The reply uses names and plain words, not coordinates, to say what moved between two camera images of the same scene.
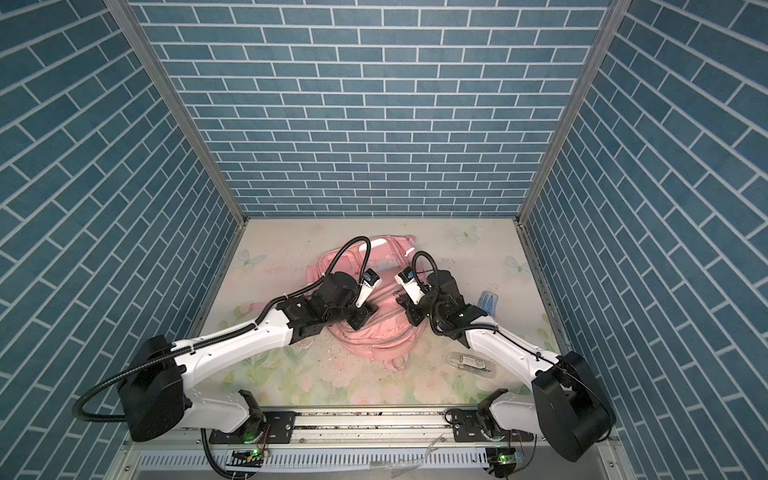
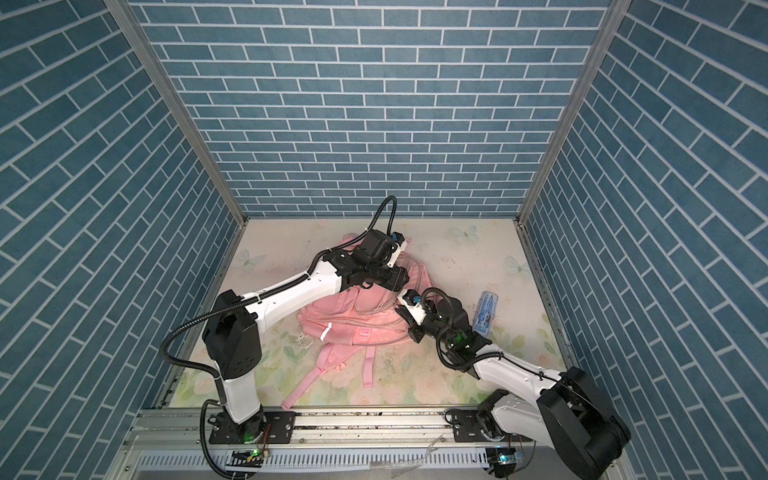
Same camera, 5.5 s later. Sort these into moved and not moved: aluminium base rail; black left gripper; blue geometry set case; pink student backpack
Moved: black left gripper; pink student backpack
Not moved: blue geometry set case; aluminium base rail
